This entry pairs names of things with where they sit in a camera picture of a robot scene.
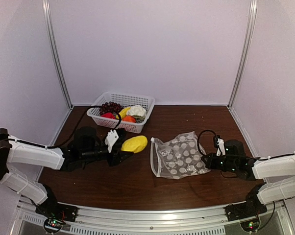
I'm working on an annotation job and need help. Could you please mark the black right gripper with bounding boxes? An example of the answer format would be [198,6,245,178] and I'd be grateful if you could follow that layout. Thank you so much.
[201,153,238,173]

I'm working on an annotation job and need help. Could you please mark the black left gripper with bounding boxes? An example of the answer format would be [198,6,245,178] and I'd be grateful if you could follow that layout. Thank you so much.
[81,143,133,166]

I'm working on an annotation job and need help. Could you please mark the red fake food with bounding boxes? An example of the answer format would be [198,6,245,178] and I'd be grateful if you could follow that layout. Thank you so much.
[101,112,116,119]

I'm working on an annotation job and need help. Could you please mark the purple fake grapes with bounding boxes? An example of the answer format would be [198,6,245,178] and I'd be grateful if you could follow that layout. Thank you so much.
[99,101,123,115]

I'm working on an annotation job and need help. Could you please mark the yellow fake lemon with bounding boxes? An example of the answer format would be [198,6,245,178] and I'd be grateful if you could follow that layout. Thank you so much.
[121,135,148,154]

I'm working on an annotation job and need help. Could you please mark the yellow fake banana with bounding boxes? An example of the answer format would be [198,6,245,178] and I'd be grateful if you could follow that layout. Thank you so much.
[116,107,131,120]

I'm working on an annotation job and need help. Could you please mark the orange fake food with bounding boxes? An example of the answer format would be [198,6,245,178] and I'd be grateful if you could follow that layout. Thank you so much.
[123,116,136,123]

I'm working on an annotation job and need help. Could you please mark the clear zip top bag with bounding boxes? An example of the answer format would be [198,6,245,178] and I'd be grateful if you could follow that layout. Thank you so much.
[150,132,211,180]

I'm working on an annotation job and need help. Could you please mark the white fake cauliflower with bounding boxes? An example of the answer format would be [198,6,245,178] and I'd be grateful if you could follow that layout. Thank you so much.
[126,105,147,119]

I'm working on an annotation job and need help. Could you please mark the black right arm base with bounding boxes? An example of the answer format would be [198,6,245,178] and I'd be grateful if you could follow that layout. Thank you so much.
[224,202,267,221]

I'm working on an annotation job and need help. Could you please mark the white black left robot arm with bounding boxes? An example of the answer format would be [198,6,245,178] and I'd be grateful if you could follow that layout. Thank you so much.
[0,127,134,217]

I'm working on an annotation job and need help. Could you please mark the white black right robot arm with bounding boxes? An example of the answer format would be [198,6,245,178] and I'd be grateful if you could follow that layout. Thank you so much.
[201,139,295,216]

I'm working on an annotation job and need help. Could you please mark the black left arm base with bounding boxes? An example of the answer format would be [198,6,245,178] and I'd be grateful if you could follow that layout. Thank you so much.
[34,198,78,222]

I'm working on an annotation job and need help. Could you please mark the white plastic perforated basket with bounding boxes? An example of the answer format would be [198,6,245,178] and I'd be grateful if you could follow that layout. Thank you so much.
[87,92,155,134]

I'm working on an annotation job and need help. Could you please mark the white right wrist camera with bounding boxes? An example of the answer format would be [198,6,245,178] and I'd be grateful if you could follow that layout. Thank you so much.
[213,135,226,156]

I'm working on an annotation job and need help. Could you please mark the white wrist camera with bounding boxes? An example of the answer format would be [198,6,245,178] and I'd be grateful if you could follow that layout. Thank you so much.
[213,135,226,156]
[104,128,126,153]

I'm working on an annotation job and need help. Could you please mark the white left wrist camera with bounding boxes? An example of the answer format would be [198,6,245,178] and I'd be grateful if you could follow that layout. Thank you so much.
[104,128,126,153]

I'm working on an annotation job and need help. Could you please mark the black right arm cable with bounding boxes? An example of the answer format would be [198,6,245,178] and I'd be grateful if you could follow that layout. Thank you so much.
[197,129,241,179]

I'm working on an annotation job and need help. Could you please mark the aluminium front rail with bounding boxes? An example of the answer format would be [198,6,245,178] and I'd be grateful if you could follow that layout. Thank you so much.
[15,193,288,235]

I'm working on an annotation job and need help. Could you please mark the right aluminium corner post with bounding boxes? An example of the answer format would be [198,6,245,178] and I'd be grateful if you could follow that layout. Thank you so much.
[228,0,258,109]

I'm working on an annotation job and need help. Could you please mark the aluminium corner post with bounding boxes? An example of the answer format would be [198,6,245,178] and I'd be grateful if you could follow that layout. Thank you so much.
[228,0,258,109]
[42,0,73,109]

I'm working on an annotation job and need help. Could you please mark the left aluminium corner post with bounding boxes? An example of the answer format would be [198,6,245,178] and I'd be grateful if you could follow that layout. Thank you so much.
[42,0,73,109]

